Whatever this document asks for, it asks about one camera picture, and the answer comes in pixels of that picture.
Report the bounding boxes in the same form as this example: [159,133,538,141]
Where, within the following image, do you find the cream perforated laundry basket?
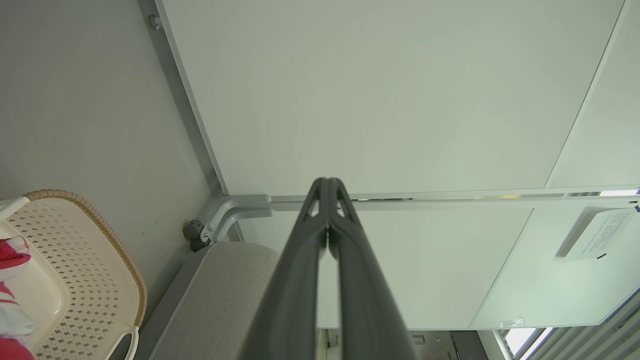
[0,189,148,360]

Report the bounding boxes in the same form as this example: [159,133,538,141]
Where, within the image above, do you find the white mobile partition board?
[235,192,640,331]

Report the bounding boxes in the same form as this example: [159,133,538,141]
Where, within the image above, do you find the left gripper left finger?
[240,177,329,360]

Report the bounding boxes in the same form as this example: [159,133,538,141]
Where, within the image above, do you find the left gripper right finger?
[328,177,419,360]

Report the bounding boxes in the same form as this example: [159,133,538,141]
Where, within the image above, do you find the black caster wheel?
[182,219,211,252]

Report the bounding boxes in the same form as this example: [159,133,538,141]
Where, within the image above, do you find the grey window blinds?
[525,295,640,360]

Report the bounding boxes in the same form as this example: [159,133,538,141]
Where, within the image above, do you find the red and white garment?
[0,281,37,360]

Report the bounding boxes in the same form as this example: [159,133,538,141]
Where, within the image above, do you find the grey metal board leg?
[200,195,275,246]

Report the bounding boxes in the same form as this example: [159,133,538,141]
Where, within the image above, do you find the white paper notice sheet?
[554,207,638,262]

